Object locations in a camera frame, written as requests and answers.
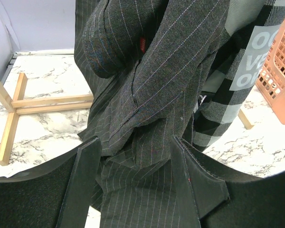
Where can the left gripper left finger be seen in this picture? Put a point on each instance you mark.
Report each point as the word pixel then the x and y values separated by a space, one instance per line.
pixel 54 194

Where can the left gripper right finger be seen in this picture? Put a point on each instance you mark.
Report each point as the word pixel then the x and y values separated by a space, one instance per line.
pixel 213 195

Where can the grey plaid shirt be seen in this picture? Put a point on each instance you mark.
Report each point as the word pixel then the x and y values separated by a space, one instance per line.
pixel 249 32

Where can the black pinstripe shirt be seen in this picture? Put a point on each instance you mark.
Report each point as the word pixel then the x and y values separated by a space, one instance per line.
pixel 145 62

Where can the wooden clothes rack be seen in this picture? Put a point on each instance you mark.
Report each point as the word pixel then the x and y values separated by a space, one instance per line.
pixel 17 106

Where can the pink laundry basket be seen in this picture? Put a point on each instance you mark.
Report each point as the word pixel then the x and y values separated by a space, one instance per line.
pixel 271 81

